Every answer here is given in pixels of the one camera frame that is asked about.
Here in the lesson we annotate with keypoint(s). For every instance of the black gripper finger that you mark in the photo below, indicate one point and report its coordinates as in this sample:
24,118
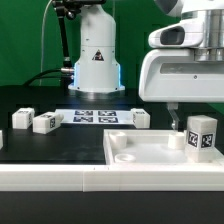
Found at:
174,115

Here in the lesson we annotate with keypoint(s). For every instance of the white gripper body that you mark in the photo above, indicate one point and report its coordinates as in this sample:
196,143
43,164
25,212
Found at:
172,75

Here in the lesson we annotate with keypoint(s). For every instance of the black camera stand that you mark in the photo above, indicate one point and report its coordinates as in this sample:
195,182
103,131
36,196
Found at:
69,9

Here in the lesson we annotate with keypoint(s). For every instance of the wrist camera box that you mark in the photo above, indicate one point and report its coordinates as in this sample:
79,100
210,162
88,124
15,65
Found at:
185,34

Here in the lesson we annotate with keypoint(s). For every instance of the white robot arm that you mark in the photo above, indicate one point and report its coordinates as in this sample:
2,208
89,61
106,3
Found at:
97,73

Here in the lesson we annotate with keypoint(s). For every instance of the sheet with AprilTags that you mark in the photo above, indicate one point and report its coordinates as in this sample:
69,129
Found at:
97,117

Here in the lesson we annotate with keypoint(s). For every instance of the white L-shaped obstacle wall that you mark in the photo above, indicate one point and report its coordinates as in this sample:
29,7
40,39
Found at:
116,177

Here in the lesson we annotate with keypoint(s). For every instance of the white square tabletop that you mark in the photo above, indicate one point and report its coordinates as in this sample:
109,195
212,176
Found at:
145,147

